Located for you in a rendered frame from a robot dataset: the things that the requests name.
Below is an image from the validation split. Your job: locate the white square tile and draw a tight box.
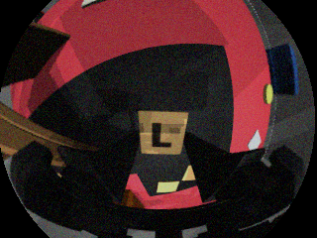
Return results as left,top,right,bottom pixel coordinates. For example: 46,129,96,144
82,0,107,8

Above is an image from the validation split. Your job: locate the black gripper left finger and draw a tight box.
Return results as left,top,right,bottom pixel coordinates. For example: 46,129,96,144
56,131,140,203

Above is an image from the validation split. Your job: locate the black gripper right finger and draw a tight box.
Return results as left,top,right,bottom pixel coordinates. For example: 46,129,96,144
183,131,266,202

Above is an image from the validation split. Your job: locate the yellow flat disc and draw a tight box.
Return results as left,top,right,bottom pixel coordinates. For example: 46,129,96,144
263,84,273,104

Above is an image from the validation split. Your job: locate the white flat card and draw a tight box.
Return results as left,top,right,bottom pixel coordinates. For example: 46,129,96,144
247,130,261,151

